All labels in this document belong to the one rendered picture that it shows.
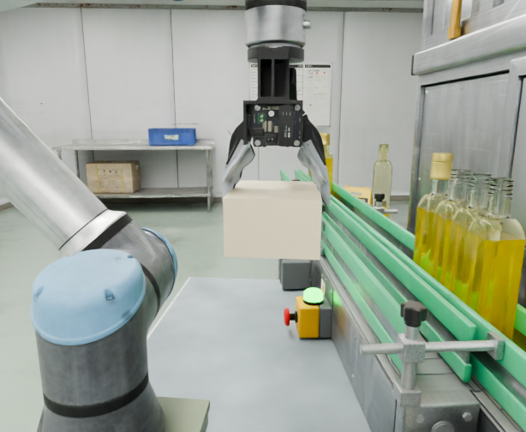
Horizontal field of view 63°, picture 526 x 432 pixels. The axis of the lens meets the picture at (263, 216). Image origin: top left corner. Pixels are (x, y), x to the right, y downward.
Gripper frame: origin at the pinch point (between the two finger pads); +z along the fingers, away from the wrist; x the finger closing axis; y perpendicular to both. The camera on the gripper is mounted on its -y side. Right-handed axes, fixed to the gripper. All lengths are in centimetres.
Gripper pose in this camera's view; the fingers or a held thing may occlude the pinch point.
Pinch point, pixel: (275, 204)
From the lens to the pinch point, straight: 60.5
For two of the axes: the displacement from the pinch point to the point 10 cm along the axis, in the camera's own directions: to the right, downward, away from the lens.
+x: 10.0, 0.2, -0.8
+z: 0.0, 9.7, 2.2
